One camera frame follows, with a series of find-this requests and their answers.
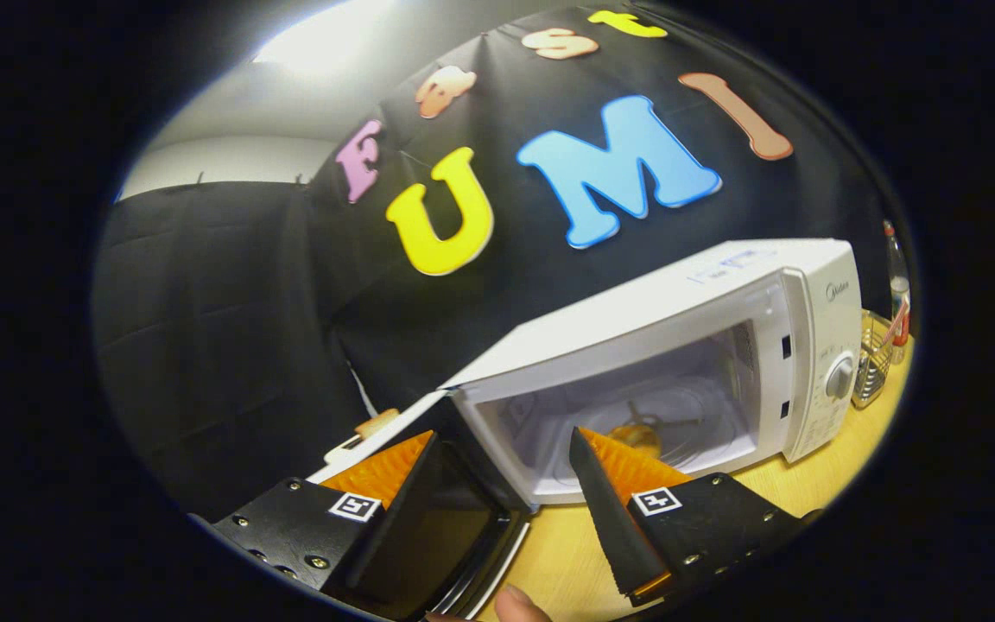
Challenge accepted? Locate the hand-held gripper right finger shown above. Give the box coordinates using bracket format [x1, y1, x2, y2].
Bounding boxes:
[568, 428, 809, 606]

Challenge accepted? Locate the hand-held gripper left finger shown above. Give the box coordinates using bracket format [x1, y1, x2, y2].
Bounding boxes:
[212, 430, 442, 606]

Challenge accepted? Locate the golden bread bun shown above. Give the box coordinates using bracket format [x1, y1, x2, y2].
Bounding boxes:
[608, 422, 664, 459]

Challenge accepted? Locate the white microwave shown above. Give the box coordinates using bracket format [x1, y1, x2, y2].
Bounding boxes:
[307, 238, 863, 621]

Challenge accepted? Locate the cream toaster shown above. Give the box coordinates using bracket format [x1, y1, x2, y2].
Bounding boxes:
[325, 428, 382, 466]

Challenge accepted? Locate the toast slice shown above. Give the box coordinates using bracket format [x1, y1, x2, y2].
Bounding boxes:
[355, 409, 400, 438]

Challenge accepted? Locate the clear bottle with red label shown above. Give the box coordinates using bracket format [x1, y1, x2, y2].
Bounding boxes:
[882, 220, 911, 364]

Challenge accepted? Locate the metal wire utensil holder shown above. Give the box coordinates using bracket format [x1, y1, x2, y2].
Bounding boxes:
[852, 309, 896, 409]

